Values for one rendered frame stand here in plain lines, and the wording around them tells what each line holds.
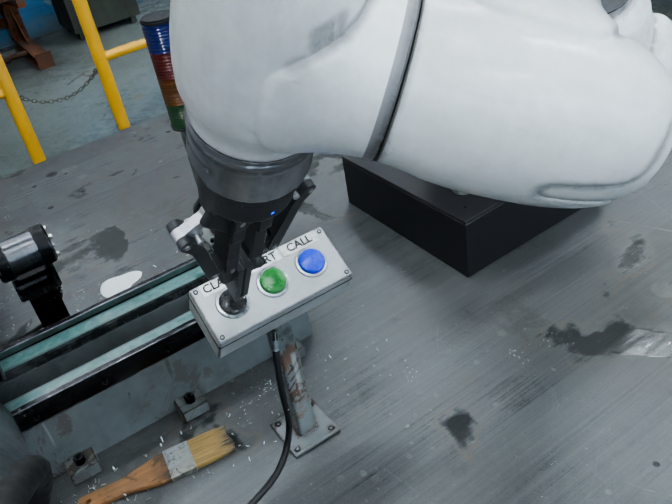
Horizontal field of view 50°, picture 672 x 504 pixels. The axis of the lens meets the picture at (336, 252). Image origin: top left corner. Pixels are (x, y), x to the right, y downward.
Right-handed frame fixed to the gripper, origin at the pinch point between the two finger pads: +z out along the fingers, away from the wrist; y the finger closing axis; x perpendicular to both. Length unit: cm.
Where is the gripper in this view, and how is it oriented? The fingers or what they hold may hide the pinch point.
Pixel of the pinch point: (235, 271)
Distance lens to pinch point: 70.1
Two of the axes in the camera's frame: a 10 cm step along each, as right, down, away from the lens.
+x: 5.4, 7.9, -2.9
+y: -8.3, 4.2, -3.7
